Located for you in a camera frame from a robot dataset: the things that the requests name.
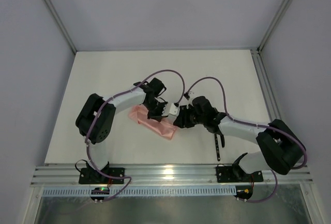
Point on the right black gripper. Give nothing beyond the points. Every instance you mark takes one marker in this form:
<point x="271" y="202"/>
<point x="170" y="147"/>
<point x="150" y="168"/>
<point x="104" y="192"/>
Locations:
<point x="184" y="118"/>

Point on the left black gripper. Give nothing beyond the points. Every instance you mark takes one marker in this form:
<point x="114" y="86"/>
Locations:
<point x="155" y="110"/>

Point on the pink cloth napkin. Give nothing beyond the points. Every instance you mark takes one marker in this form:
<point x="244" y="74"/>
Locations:
<point x="165" y="129"/>

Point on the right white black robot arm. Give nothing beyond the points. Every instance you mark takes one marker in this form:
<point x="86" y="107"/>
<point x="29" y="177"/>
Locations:
<point x="258" y="161"/>

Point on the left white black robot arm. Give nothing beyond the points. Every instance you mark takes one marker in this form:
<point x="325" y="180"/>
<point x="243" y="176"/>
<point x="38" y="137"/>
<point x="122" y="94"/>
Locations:
<point x="96" y="117"/>

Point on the left black controller board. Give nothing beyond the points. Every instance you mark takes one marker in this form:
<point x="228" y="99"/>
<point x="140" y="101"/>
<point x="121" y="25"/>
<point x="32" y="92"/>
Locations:
<point x="99" y="194"/>

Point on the black controller board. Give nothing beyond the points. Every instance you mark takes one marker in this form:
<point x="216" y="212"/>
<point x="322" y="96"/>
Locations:
<point x="243" y="192"/>
<point x="99" y="194"/>

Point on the right black controller board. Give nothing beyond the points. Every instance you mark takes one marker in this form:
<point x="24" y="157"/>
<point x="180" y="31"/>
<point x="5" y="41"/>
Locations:
<point x="243" y="192"/>

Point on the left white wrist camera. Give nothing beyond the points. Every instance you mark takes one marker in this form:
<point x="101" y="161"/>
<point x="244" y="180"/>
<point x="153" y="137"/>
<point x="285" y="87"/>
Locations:
<point x="173" y="112"/>

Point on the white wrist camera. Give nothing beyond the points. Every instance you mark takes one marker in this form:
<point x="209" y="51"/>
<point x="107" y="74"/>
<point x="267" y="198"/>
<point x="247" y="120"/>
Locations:
<point x="173" y="112"/>
<point x="188" y="95"/>

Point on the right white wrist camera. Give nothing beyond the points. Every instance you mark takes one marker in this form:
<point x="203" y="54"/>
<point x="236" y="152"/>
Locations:
<point x="188" y="95"/>

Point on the black handled fork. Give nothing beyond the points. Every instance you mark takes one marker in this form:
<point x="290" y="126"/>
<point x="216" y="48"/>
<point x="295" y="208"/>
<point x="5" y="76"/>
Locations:
<point x="217" y="147"/>

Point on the black handled knife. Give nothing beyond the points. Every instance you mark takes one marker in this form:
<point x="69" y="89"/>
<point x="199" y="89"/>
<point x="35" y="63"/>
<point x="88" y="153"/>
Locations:
<point x="222" y="139"/>

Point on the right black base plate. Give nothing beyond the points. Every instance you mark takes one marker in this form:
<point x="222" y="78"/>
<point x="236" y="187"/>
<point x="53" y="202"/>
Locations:
<point x="225" y="175"/>

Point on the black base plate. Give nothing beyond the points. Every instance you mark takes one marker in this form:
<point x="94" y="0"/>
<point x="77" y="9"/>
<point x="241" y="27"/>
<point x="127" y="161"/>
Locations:
<point x="91" y="176"/>
<point x="225" y="175"/>

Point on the slotted grey cable duct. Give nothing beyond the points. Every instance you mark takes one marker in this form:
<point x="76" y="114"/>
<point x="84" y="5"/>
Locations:
<point x="144" y="191"/>

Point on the right aluminium side rail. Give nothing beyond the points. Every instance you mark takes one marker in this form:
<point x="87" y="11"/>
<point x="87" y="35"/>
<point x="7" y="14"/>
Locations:
<point x="271" y="99"/>

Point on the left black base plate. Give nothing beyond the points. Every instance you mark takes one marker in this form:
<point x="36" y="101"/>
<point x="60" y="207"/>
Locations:
<point x="91" y="176"/>

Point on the aluminium front rail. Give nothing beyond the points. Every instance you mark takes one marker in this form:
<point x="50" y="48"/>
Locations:
<point x="141" y="174"/>

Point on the right aluminium corner post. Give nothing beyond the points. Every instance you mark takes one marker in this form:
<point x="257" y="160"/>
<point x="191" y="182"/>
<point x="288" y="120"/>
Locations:
<point x="284" y="5"/>

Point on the aluminium corner post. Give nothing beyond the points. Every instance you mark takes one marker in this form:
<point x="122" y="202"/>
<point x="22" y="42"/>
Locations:
<point x="60" y="25"/>
<point x="284" y="5"/>

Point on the left aluminium corner post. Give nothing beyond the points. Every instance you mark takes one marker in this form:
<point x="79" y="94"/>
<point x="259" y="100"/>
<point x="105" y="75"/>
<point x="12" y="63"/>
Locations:
<point x="60" y="25"/>

